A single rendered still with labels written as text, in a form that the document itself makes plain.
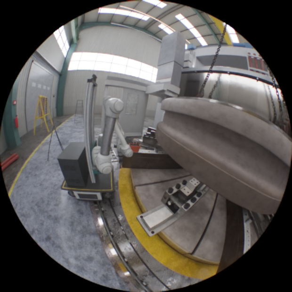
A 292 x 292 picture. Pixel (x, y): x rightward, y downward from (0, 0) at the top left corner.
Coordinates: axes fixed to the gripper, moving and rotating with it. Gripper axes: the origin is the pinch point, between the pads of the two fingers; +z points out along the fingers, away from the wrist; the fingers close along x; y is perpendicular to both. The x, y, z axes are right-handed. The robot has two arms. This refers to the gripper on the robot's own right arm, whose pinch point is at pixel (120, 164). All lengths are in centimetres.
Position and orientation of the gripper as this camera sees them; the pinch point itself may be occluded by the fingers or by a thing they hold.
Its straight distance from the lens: 140.6
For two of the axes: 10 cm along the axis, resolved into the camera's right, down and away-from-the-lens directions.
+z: -1.6, 9.1, 3.9
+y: -9.4, -0.1, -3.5
